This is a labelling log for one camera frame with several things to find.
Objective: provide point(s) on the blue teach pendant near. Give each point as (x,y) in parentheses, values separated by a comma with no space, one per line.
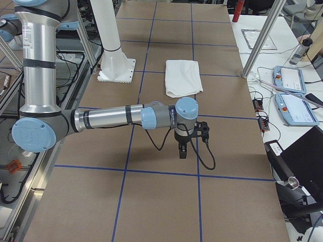
(295,111)

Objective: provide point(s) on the black laptop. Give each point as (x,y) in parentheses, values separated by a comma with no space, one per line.
(301,160)

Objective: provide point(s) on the blue teach pendant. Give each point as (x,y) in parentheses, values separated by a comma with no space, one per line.
(290,79)
(295,111)

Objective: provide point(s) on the blue teach pendant far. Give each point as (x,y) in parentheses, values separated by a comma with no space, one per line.
(290,79)

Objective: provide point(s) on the aluminium frame post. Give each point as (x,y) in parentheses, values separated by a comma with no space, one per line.
(269,23)

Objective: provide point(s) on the red bottle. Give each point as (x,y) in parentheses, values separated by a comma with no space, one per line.
(238,10)

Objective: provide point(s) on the clear water bottle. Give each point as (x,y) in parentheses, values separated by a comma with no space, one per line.
(301,51)

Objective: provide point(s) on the white long-sleeve printed shirt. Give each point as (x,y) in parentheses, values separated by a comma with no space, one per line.
(182,78)

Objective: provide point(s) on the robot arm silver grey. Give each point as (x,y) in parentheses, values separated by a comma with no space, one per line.
(75,100)

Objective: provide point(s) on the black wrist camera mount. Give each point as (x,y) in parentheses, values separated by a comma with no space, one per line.
(201,130)

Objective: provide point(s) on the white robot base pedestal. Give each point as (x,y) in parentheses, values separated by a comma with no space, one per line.
(115,66)

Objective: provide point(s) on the aluminium side frame rail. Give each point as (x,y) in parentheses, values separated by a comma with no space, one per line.
(76,56)

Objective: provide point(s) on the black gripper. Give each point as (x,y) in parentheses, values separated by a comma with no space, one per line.
(182,139)

